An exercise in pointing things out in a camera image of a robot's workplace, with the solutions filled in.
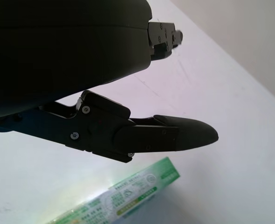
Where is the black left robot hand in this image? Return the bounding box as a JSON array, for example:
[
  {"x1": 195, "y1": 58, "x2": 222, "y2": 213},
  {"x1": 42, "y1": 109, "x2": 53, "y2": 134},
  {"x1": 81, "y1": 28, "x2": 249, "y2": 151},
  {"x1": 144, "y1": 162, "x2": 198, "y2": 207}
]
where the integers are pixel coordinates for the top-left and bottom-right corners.
[{"x1": 0, "y1": 0, "x2": 220, "y2": 164}]

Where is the green toothpaste box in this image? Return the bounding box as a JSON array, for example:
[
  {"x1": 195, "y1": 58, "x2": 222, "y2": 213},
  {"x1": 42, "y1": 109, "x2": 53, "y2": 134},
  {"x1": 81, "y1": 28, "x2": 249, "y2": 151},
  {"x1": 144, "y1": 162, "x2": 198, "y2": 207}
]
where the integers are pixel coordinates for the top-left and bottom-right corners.
[{"x1": 46, "y1": 156, "x2": 181, "y2": 224}]

